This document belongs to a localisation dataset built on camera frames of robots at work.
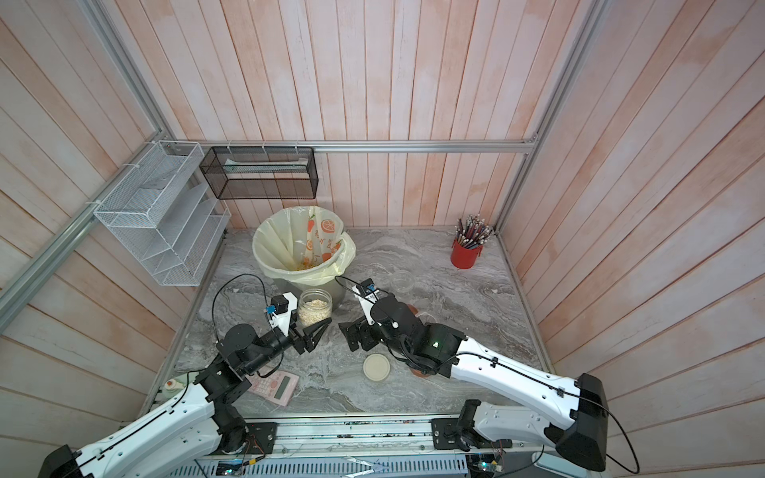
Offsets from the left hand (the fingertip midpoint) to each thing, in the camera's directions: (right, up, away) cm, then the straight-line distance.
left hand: (321, 314), depth 72 cm
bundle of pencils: (+46, +23, +26) cm, 58 cm away
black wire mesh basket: (-27, +44, +32) cm, 61 cm away
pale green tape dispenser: (-39, -19, +2) cm, 43 cm away
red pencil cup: (+46, +14, +35) cm, 60 cm away
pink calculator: (-14, -22, +8) cm, 27 cm away
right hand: (+9, 0, -1) cm, 9 cm away
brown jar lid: (+26, -19, +11) cm, 34 cm away
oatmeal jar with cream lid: (-1, +3, -5) cm, 6 cm away
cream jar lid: (+14, -18, +12) cm, 25 cm away
